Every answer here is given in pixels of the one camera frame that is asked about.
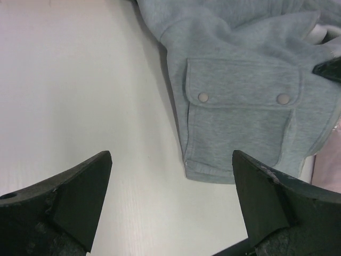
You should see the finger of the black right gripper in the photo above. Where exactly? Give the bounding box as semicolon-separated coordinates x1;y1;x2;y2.
312;57;341;84

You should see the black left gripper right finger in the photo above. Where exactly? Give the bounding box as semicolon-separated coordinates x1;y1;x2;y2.
232;150;341;256

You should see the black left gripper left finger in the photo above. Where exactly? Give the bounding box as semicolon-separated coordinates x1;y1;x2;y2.
1;151;112;255

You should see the grey zip jacket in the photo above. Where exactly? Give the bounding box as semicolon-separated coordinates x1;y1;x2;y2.
137;1;340;184

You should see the pink cloth bag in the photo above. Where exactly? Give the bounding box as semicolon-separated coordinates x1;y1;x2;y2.
311;126;341;193

